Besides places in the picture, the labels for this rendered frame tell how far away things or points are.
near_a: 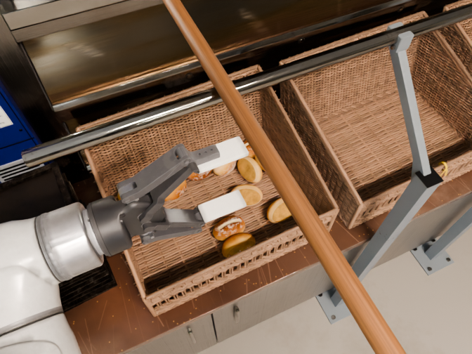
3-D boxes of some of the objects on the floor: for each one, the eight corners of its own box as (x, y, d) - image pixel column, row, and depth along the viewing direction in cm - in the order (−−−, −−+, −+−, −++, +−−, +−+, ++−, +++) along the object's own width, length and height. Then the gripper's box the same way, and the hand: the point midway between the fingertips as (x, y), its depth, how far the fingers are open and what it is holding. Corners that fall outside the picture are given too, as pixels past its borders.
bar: (150, 321, 163) (18, 142, 64) (408, 204, 192) (593, -44, 93) (177, 402, 148) (59, 333, 49) (454, 263, 176) (733, 39, 77)
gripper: (53, 154, 45) (231, 95, 50) (112, 245, 66) (232, 197, 71) (68, 209, 41) (258, 139, 46) (124, 286, 62) (251, 232, 67)
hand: (235, 176), depth 58 cm, fingers open, 13 cm apart
